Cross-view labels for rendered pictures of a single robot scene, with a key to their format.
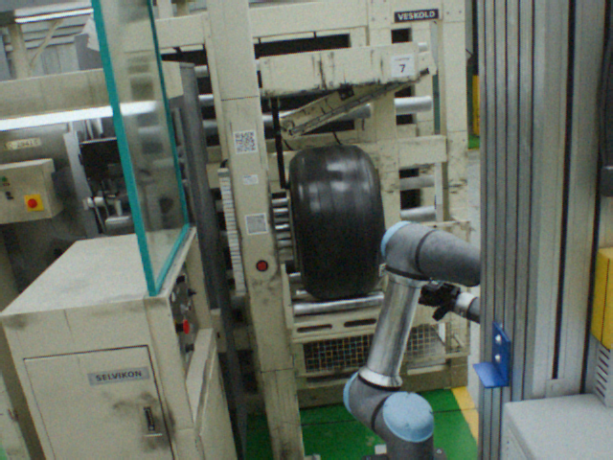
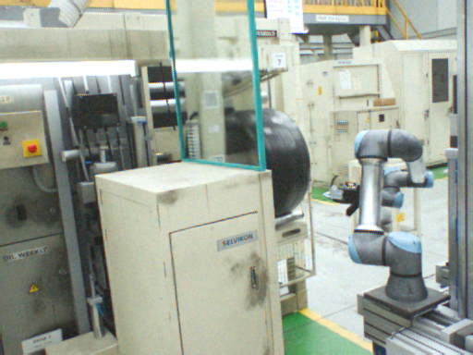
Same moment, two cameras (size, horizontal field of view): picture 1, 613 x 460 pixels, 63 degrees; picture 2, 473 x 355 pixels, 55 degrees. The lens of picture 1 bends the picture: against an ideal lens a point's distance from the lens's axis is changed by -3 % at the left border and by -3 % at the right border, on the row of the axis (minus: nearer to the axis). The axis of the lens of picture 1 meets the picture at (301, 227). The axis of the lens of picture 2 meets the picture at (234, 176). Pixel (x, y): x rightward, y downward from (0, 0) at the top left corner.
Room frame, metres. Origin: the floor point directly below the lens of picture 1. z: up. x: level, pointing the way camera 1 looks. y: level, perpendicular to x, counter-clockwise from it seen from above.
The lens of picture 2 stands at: (-0.08, 1.16, 1.49)
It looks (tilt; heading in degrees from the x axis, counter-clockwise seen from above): 9 degrees down; 329
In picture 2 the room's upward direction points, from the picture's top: 5 degrees counter-clockwise
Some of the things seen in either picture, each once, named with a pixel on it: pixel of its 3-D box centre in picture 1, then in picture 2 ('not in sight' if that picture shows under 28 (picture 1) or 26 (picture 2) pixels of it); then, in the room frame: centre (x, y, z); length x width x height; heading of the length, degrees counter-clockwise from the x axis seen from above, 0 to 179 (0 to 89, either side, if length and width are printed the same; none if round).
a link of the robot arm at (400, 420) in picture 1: (406, 426); (403, 251); (1.03, -0.20, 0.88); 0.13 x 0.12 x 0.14; 29
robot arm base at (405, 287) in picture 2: not in sight; (406, 281); (1.02, -0.21, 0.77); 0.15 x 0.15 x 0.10
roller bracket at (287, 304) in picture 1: (287, 293); not in sight; (1.84, 0.08, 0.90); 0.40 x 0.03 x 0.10; 2
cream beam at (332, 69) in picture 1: (337, 69); (232, 62); (2.15, -0.21, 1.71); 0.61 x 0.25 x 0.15; 92
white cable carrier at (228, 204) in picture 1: (234, 232); not in sight; (1.78, 0.24, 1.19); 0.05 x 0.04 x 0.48; 2
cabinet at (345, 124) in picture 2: not in sight; (366, 149); (4.83, -4.12, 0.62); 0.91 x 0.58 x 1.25; 88
